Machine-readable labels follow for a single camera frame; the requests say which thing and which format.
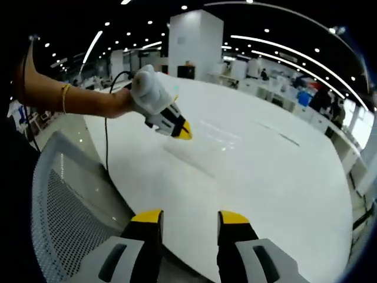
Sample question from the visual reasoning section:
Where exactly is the white square pillar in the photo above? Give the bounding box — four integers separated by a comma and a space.
167, 9, 224, 81

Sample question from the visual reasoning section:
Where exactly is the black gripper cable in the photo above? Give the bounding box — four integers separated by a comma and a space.
104, 70, 139, 175

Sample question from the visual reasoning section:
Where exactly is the clear resealable plastic bag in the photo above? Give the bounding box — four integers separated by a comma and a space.
163, 117, 246, 178

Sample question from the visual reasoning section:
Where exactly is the long ceiling light strip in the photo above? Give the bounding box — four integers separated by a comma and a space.
82, 30, 104, 64
230, 34, 369, 111

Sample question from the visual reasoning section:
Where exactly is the gold bracelet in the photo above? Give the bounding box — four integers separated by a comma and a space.
59, 83, 72, 114

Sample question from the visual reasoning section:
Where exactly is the black cabinet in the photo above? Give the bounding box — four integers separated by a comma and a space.
177, 65, 196, 80

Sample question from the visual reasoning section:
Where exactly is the person's dark clothing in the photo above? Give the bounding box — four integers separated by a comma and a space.
0, 116, 41, 283

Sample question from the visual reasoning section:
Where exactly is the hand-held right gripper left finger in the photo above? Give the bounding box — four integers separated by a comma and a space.
66, 209, 164, 283

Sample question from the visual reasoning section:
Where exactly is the grey mesh chair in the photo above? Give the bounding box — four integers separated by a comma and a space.
31, 131, 143, 283

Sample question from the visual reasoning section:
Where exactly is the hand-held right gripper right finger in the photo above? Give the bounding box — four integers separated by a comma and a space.
217, 210, 310, 283

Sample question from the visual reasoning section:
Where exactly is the person's left hand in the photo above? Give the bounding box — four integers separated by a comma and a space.
109, 87, 134, 119

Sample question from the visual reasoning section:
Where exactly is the blue box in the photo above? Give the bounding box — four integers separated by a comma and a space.
297, 90, 313, 107

